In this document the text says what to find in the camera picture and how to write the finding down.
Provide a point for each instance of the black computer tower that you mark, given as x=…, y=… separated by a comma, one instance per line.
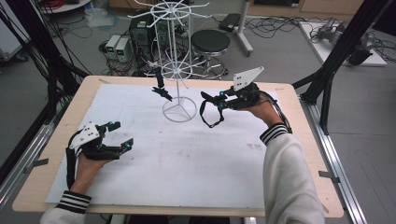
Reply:
x=141, y=37

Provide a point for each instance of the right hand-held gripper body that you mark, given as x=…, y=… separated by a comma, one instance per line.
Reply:
x=246, y=79

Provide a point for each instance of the grey metal bracket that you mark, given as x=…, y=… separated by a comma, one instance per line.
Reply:
x=329, y=176
x=37, y=164

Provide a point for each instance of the navy bow tie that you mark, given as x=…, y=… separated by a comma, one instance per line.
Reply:
x=159, y=79

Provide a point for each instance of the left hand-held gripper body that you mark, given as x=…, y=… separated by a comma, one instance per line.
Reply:
x=85, y=135

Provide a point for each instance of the white floor board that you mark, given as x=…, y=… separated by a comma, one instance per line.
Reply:
x=330, y=51

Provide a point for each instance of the grey power supply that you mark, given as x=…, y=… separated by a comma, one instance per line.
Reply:
x=123, y=49
x=112, y=45

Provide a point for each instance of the black power adapter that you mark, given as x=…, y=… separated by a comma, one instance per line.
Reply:
x=229, y=21

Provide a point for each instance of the black metal frame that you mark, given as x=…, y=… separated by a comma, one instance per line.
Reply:
x=342, y=49
x=53, y=62

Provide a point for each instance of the person's right hand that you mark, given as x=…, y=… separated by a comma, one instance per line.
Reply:
x=266, y=112

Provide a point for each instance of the light wooden cabinet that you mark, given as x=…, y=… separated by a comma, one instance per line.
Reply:
x=327, y=6

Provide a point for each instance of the white table mat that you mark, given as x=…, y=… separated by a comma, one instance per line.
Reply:
x=171, y=161

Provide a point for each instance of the round white table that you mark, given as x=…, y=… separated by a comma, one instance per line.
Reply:
x=68, y=6

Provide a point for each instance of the clear plastic bag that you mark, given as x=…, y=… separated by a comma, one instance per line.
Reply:
x=99, y=17

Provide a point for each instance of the person's left hand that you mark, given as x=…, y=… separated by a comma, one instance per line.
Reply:
x=85, y=174

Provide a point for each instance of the aluminium rail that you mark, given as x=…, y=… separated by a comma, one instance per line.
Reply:
x=339, y=161
x=18, y=174

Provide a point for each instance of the black round stool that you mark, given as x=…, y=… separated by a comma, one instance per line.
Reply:
x=210, y=40

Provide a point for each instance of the white-legged desk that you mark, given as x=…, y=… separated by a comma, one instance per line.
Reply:
x=244, y=28

